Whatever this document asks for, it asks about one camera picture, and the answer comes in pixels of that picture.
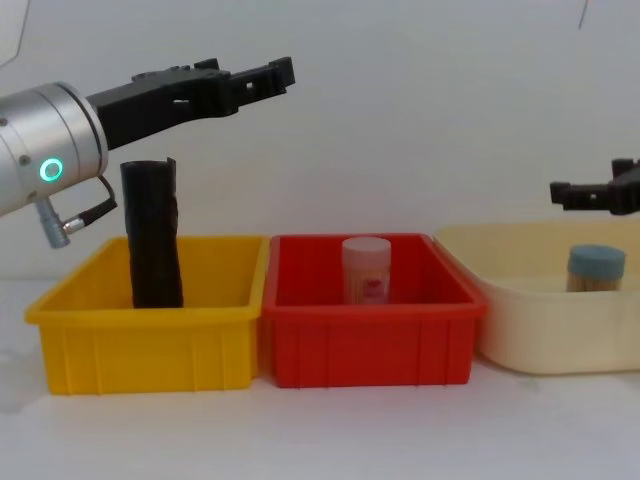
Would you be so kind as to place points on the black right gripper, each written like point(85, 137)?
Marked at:
point(626, 187)

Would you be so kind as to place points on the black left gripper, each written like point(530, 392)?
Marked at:
point(150, 102)

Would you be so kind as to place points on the toothpick jar with blue lid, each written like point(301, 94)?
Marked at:
point(596, 267)

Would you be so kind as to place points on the cream plastic bin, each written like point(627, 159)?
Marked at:
point(555, 330)

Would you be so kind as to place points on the black rolled bag roll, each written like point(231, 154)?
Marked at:
point(152, 235)

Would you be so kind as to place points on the clear jar with white lid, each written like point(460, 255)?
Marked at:
point(366, 272)

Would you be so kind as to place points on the red plastic bin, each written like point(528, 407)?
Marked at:
point(370, 345)

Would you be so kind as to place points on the yellow plastic bin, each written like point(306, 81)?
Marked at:
point(145, 350)

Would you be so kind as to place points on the white table cloth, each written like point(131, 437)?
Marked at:
point(320, 435)

